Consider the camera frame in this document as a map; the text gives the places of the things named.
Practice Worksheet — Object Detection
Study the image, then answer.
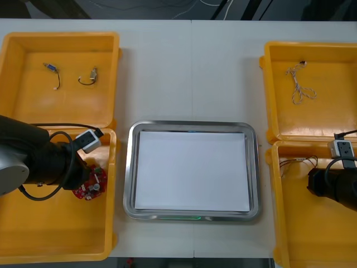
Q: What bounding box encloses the round red circuit board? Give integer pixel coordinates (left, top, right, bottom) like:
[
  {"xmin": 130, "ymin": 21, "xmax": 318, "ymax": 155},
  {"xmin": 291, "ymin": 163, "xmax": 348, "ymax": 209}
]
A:
[{"xmin": 72, "ymin": 164, "xmax": 108, "ymax": 201}]

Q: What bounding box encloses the bare metal solenoid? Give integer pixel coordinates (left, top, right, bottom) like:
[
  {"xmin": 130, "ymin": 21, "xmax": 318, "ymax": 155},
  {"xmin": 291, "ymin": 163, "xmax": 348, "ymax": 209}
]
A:
[{"xmin": 78, "ymin": 66, "xmax": 99, "ymax": 86}]

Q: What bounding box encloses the steel tray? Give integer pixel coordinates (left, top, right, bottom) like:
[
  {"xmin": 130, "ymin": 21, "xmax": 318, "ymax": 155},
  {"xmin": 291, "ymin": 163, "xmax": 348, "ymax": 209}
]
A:
[{"xmin": 122, "ymin": 120, "xmax": 262, "ymax": 222}]

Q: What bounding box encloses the blue label metal solenoid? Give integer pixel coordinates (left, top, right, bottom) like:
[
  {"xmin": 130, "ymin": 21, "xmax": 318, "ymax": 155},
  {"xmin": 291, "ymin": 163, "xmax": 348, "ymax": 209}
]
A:
[{"xmin": 42, "ymin": 62, "xmax": 62, "ymax": 90}]

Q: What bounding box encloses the thin red-black wire harness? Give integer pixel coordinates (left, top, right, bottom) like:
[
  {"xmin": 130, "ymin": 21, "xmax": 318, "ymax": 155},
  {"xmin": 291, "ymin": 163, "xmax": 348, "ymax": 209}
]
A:
[{"xmin": 279, "ymin": 155, "xmax": 319, "ymax": 178}]

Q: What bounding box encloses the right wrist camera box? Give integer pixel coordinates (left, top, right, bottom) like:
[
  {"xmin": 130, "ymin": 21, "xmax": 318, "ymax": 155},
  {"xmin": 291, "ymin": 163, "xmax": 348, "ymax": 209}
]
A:
[{"xmin": 328, "ymin": 139, "xmax": 356, "ymax": 160}]

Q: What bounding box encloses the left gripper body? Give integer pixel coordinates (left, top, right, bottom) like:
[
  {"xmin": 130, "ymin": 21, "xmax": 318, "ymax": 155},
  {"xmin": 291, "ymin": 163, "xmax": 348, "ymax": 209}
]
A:
[{"xmin": 62, "ymin": 142, "xmax": 93, "ymax": 194}]

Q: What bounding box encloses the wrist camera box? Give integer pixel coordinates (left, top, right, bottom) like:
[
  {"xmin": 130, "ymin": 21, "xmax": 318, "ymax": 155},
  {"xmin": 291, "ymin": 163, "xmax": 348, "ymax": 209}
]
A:
[
  {"xmin": 75, "ymin": 128, "xmax": 102, "ymax": 154},
  {"xmin": 328, "ymin": 139, "xmax": 356, "ymax": 160}
]

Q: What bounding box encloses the twisted white-grey wire harness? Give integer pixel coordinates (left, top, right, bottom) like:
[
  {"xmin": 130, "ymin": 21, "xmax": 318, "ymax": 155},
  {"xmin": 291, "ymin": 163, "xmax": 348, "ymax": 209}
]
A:
[{"xmin": 285, "ymin": 60, "xmax": 317, "ymax": 105}]

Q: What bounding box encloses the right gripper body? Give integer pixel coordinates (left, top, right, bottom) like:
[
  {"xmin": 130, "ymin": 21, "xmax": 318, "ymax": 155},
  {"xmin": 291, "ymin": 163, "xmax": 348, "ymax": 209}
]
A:
[{"xmin": 307, "ymin": 167, "xmax": 340, "ymax": 199}]

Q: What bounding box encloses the large yellow-orange plastic bin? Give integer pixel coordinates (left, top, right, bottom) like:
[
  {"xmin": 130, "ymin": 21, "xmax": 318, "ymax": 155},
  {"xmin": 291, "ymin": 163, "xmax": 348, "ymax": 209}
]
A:
[{"xmin": 0, "ymin": 31, "xmax": 123, "ymax": 130}]

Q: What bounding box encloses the white background cable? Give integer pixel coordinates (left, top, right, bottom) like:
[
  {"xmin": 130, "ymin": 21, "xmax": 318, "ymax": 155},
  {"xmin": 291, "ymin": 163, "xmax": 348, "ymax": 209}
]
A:
[{"xmin": 200, "ymin": 0, "xmax": 234, "ymax": 19}]

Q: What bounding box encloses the white paper sheet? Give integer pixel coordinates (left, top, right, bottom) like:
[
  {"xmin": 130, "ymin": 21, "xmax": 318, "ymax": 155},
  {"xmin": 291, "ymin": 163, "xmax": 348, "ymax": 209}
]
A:
[{"xmin": 134, "ymin": 131, "xmax": 251, "ymax": 212}]

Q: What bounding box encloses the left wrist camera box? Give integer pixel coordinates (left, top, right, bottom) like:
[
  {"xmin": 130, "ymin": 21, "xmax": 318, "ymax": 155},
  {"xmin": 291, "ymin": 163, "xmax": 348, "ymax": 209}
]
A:
[{"xmin": 75, "ymin": 128, "xmax": 102, "ymax": 154}]

